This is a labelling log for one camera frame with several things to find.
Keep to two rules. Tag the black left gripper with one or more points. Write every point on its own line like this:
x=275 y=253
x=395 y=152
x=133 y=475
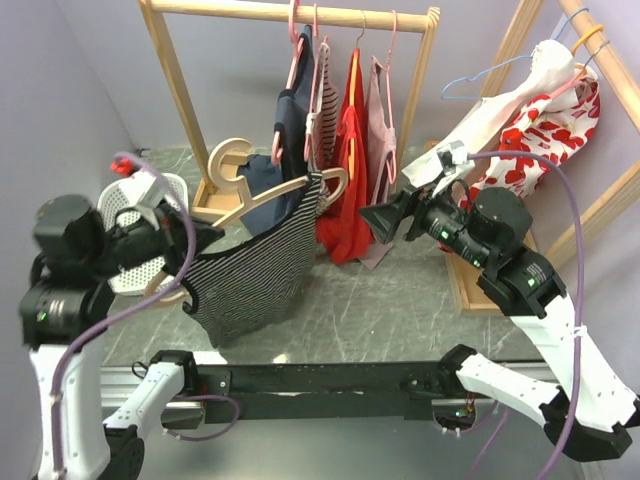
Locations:
x=173 y=244

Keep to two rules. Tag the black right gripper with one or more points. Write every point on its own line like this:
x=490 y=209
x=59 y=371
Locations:
x=381 y=217

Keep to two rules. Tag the black white striped tank top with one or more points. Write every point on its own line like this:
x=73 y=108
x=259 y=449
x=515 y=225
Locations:
x=250 y=286

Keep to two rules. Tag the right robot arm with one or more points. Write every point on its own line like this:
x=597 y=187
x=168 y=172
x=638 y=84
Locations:
x=587 y=396

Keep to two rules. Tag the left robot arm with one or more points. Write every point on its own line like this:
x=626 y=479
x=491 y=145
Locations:
x=65 y=316

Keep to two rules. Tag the orange hanger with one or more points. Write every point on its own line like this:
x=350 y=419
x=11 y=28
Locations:
x=354 y=67

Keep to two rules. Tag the mauve pink top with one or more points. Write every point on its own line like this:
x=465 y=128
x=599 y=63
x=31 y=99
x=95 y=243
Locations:
x=378 y=187

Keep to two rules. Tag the red white striped top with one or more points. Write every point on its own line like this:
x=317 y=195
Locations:
x=328 y=119

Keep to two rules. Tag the navy blue printed top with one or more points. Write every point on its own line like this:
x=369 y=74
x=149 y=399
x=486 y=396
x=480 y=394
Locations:
x=290 y=119

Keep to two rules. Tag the pink plastic hanger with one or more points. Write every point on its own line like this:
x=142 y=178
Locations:
x=297 y=45

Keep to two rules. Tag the orange hanger hook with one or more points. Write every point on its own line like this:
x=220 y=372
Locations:
x=585 y=37

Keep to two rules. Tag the white perforated plastic basket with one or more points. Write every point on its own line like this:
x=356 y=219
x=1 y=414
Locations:
x=115 y=211

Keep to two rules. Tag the red floral white dress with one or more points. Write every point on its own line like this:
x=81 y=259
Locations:
x=553 y=127

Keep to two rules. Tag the black base bar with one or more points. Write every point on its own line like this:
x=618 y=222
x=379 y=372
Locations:
x=320 y=390

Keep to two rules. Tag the white garment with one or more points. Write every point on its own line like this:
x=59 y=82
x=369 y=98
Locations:
x=552 y=66

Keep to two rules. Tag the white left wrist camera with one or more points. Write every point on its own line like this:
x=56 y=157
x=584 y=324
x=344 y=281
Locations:
x=142 y=189

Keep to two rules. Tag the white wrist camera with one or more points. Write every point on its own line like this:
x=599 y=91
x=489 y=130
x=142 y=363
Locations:
x=142 y=189
x=456 y=164

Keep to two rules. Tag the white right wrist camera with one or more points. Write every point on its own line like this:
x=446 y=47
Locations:
x=456 y=164

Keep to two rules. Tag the pink wire hanger right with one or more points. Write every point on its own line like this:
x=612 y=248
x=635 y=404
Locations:
x=390 y=141

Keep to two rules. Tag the pink wire hanger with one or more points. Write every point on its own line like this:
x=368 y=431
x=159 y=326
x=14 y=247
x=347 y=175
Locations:
x=313 y=124
x=390 y=141

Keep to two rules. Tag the aluminium rail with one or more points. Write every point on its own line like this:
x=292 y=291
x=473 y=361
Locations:
x=300 y=395

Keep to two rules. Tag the blue wire hanger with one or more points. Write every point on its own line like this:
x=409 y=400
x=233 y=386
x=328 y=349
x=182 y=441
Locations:
x=558 y=31

